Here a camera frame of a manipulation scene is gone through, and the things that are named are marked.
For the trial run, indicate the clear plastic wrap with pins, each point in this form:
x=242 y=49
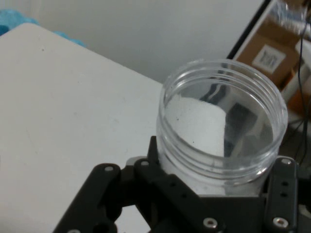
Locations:
x=294 y=17

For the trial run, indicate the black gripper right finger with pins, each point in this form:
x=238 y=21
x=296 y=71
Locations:
x=281 y=201

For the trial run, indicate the cyan foam mat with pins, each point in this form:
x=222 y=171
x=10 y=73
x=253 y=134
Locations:
x=12 y=18

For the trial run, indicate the clear plastic jar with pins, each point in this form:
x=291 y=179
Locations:
x=194 y=126

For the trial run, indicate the orange object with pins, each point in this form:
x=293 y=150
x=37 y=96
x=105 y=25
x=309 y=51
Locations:
x=300 y=104

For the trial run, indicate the black frame bar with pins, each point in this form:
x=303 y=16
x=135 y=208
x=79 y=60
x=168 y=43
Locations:
x=245 y=31

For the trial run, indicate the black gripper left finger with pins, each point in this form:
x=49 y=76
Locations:
x=170 y=189

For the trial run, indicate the brown cardboard box white label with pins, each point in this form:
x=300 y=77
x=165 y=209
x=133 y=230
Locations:
x=281 y=41

